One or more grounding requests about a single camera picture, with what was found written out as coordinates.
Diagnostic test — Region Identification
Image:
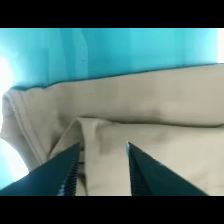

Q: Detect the brown T-shirt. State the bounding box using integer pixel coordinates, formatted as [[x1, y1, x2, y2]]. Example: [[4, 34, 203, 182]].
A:
[[0, 62, 224, 197]]

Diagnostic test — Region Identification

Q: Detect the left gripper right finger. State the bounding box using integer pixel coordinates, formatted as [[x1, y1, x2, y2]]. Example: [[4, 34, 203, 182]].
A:
[[127, 142, 208, 197]]

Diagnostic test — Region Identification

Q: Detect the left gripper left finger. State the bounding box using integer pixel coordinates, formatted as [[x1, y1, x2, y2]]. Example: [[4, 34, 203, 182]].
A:
[[0, 142, 82, 197]]

